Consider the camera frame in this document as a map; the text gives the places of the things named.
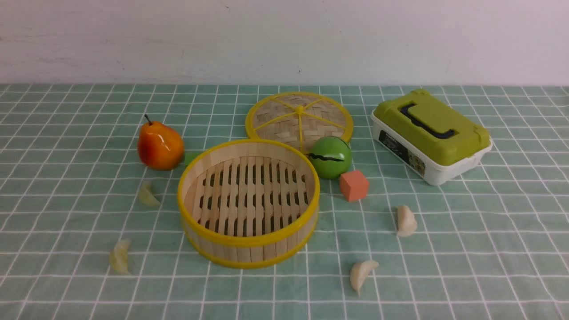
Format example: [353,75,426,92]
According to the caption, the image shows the small green block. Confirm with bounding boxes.
[184,152,202,166]

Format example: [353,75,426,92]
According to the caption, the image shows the green checked tablecloth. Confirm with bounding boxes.
[0,84,569,320]

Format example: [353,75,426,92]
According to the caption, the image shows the pale dumpling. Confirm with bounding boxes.
[137,180,161,207]
[108,239,132,276]

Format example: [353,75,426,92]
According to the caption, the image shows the orange cube block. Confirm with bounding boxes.
[340,170,369,202]

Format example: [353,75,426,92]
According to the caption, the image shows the bamboo steamer tray yellow rim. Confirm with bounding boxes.
[177,139,321,268]

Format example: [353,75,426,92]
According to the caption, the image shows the orange red toy pear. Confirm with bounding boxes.
[137,114,184,171]

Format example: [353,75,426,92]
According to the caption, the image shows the green toy ball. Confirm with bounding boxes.
[306,136,352,180]

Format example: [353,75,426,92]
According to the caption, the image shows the bamboo steamer lid yellow rim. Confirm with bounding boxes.
[244,92,354,153]

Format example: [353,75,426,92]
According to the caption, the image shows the white dumpling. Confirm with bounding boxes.
[397,205,418,237]
[349,260,379,296]

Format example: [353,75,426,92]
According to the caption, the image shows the green lid white box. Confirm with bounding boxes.
[370,89,493,186]

